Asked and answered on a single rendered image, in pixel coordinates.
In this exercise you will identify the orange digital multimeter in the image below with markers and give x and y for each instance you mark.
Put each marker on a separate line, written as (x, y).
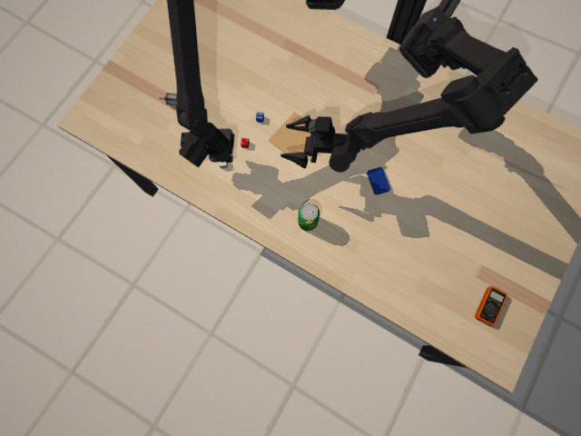
(491, 306)

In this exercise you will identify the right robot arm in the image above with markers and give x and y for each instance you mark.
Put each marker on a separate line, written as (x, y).
(190, 110)

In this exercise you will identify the green and yellow striped soda can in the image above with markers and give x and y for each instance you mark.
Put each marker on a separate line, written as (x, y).
(308, 216)

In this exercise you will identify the tan mat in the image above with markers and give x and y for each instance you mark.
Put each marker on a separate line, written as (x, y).
(287, 140)

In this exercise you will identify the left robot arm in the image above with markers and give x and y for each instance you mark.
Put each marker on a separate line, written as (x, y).
(482, 98)

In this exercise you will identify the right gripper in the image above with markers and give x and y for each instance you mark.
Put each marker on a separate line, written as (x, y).
(224, 148)

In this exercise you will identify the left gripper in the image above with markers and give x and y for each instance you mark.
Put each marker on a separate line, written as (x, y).
(301, 158)

